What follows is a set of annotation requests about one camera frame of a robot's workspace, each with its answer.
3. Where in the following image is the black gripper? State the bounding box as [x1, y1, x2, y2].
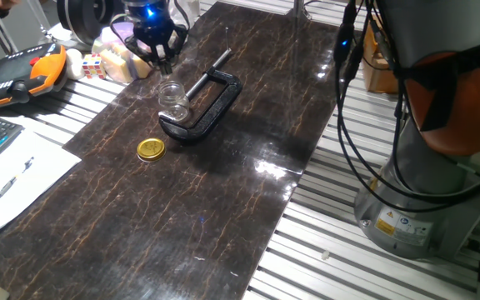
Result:
[125, 4, 189, 76]

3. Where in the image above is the gold jar lid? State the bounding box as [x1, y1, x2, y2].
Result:
[136, 137, 167, 163]

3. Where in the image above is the small glass jar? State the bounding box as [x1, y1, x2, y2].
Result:
[157, 80, 191, 123]

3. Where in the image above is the plastic bag of sponges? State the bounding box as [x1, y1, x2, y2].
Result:
[92, 22, 154, 84]

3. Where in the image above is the clear plastic bag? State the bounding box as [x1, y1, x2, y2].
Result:
[168, 0, 202, 33]

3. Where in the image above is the Rubik's cube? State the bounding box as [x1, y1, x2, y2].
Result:
[82, 53, 107, 80]

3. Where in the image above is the black C-clamp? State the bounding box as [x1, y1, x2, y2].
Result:
[157, 27, 244, 146]

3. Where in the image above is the black filament spool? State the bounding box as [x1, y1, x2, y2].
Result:
[56, 0, 124, 46]

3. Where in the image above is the dark marble pattern mat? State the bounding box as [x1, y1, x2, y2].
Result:
[0, 0, 368, 300]

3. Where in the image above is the orange black teach pendant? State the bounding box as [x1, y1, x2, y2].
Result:
[0, 42, 68, 110]

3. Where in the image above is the white paper sheet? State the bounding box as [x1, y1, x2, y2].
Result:
[0, 110, 83, 243]

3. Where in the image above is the black pen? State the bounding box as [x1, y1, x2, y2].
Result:
[0, 156, 35, 202]

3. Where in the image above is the brown cardboard box with inserts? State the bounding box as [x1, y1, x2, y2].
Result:
[362, 14, 399, 95]

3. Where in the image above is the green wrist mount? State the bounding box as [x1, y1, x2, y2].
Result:
[123, 0, 170, 8]

